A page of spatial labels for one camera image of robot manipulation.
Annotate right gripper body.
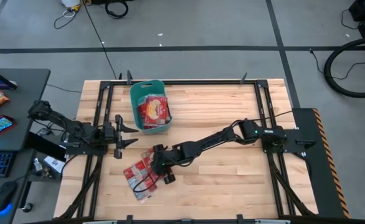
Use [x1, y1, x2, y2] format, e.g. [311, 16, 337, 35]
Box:
[151, 143, 178, 185]

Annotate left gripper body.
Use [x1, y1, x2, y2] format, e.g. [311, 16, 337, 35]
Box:
[103, 114, 124, 160]

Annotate red popcorn bag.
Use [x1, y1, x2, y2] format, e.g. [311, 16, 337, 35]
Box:
[140, 94, 171, 129]
[140, 148, 165, 183]
[138, 103, 148, 129]
[123, 159, 159, 203]

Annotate teal plastic basket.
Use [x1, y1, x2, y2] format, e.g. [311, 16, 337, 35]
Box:
[129, 79, 173, 136]

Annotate black desk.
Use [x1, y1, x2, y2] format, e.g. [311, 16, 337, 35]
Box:
[0, 67, 52, 224]

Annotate black computer mouse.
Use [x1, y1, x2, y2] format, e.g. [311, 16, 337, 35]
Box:
[0, 180, 18, 213]

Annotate white cylinder bin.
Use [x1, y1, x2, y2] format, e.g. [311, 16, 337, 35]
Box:
[59, 0, 82, 10]

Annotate black platform with hazard stripe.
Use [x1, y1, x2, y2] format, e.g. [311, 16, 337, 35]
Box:
[290, 108, 351, 219]

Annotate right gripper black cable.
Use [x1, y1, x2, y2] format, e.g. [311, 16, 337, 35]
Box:
[133, 172, 164, 194]

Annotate long black floor cable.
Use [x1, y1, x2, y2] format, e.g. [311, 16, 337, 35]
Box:
[82, 0, 118, 80]

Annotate black coiled cable loop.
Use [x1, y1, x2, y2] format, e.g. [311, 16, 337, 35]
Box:
[104, 0, 130, 19]

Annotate thin black floor cable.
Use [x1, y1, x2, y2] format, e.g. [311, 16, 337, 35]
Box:
[309, 47, 365, 81]

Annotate large black hose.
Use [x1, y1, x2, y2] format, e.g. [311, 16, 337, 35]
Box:
[323, 36, 365, 99]

